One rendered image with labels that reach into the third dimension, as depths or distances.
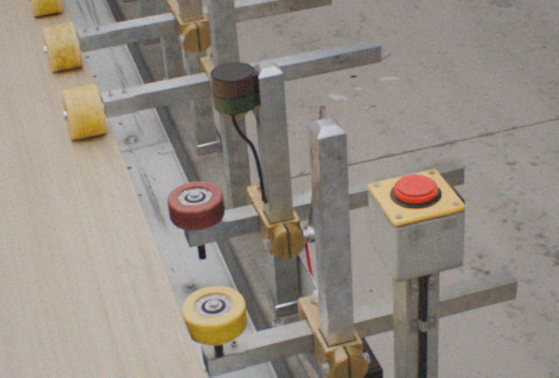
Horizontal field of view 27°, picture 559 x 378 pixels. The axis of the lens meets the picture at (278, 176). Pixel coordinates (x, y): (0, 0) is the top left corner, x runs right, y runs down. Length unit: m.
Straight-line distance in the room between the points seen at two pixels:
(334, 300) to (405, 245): 0.39
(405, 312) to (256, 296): 0.69
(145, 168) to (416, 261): 1.28
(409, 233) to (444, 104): 2.67
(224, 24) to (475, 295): 0.56
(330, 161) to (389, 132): 2.24
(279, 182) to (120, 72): 1.10
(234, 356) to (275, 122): 0.32
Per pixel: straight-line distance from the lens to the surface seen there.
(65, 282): 1.56
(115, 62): 2.72
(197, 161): 2.15
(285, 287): 1.74
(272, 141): 1.59
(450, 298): 1.58
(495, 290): 1.60
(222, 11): 1.77
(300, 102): 3.75
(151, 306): 1.49
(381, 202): 1.07
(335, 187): 1.35
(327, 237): 1.38
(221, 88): 1.53
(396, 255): 1.07
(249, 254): 1.89
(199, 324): 1.44
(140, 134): 2.42
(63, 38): 2.04
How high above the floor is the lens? 1.82
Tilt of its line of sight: 33 degrees down
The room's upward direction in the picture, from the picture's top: 4 degrees counter-clockwise
